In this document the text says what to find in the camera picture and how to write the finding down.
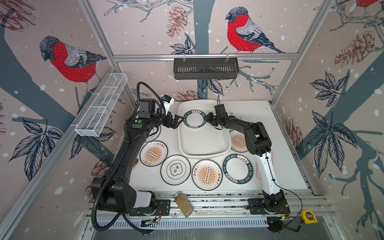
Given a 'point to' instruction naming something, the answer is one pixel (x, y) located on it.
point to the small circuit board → (148, 223)
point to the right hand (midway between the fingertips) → (204, 119)
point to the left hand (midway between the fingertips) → (175, 115)
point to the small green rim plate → (194, 119)
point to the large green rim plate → (238, 168)
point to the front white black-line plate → (175, 170)
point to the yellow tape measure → (308, 217)
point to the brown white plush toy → (136, 161)
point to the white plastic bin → (208, 141)
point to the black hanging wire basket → (203, 68)
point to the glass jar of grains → (183, 204)
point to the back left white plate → (154, 134)
